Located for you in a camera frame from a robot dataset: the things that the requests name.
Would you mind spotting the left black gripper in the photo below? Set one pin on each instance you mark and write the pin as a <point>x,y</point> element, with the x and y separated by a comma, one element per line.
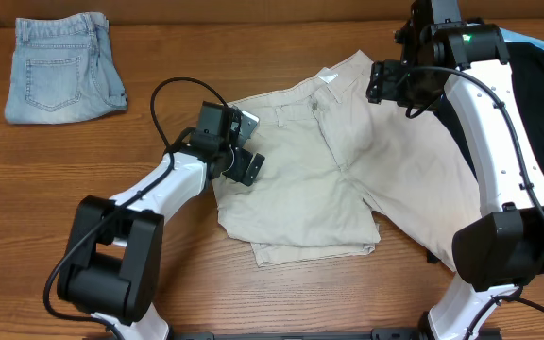
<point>237,170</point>

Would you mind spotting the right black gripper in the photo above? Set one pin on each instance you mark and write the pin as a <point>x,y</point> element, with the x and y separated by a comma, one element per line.
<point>384,87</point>

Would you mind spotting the beige khaki shorts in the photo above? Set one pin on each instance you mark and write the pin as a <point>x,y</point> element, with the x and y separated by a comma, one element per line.
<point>332,160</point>

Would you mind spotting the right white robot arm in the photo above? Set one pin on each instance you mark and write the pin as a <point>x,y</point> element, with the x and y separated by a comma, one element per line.
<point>445,58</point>

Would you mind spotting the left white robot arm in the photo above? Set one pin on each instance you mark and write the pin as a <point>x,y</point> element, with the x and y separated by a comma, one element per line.
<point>111,266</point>

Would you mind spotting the folded light blue jeans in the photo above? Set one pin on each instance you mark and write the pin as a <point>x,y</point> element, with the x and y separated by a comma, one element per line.
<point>63,72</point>

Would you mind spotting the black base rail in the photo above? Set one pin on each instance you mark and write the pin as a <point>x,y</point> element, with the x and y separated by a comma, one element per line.
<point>295,335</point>

